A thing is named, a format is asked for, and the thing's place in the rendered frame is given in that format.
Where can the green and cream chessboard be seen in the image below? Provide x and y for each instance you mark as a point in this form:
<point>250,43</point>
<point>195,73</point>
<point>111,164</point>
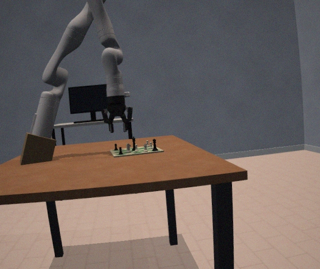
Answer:
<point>140,151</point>

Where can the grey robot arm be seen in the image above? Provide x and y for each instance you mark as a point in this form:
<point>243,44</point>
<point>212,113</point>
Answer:
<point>72,38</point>

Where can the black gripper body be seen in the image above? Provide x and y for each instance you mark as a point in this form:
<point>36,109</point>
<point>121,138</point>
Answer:
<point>117,102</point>

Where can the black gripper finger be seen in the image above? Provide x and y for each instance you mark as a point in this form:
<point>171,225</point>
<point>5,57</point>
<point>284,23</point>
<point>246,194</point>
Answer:
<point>105,118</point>
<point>124,119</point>

